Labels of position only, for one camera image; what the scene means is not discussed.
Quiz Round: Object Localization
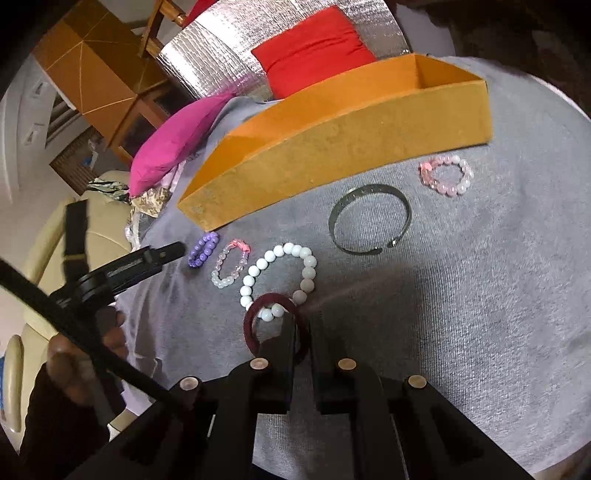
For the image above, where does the silver foil insulation sheet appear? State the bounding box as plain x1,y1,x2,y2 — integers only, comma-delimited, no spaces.
159,0,411,102

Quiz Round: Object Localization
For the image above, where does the wall air vent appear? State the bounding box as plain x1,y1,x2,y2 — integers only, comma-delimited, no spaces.
44,90,77,148

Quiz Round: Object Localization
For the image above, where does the silver metal bangle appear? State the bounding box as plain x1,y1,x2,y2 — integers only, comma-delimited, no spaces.
328,185,412,256

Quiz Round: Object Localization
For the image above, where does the wooden railing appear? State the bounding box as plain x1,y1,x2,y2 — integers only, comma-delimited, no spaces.
139,0,190,61

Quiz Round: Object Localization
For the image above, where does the white bed sheet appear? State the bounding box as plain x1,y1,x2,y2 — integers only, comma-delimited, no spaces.
531,443,591,480

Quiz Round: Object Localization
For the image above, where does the brown patterned cloth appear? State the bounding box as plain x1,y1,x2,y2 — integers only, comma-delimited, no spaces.
129,185,171,217

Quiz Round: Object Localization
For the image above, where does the person's left hand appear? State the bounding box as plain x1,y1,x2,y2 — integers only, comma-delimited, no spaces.
46,308,128,408

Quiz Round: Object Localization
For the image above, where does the pale pink bead bracelet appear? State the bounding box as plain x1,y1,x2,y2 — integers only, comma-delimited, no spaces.
419,154,475,199

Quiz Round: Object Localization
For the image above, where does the beige sofa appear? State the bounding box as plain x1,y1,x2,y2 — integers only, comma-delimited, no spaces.
0,168,139,444

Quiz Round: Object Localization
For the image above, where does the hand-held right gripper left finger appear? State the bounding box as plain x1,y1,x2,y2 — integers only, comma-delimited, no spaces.
65,312,298,480

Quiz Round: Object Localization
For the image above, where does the dark red ring bracelet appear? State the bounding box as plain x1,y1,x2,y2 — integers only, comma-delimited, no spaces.
243,293,311,363

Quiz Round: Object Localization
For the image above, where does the black and white striped cloth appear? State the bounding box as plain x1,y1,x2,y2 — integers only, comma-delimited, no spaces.
85,178,132,204

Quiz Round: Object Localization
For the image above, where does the red cushion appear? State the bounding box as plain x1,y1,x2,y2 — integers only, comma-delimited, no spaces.
250,6,378,100

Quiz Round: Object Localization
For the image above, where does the clear and pink bead bracelet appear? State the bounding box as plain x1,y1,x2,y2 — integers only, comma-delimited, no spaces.
211,239,252,289

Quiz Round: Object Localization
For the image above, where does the wooden cabinet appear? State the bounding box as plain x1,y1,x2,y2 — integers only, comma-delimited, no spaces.
32,0,171,162

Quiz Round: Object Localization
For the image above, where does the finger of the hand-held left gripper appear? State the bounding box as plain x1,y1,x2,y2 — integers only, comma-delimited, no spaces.
107,242,186,292
64,200,92,283

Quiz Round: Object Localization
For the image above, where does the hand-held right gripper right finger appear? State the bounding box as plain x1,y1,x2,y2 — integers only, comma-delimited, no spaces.
307,315,532,480

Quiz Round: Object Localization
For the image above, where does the brown lattice panel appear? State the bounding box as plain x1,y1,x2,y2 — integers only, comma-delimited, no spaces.
50,131,105,195

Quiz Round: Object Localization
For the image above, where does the orange rectangular box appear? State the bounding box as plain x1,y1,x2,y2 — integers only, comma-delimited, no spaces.
178,53,491,232

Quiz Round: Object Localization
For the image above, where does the purple bead bracelet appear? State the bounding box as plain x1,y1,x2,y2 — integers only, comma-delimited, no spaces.
187,232,221,269

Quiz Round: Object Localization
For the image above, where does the pink cushion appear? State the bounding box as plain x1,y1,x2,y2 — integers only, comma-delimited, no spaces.
129,90,238,197

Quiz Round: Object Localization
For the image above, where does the red cloth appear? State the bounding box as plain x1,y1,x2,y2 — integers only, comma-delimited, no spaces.
184,0,218,21

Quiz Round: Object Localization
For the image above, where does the black cable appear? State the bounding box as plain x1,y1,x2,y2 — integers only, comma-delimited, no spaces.
0,256,191,412

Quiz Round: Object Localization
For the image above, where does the white bead bracelet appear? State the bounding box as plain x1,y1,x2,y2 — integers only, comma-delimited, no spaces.
239,242,318,322

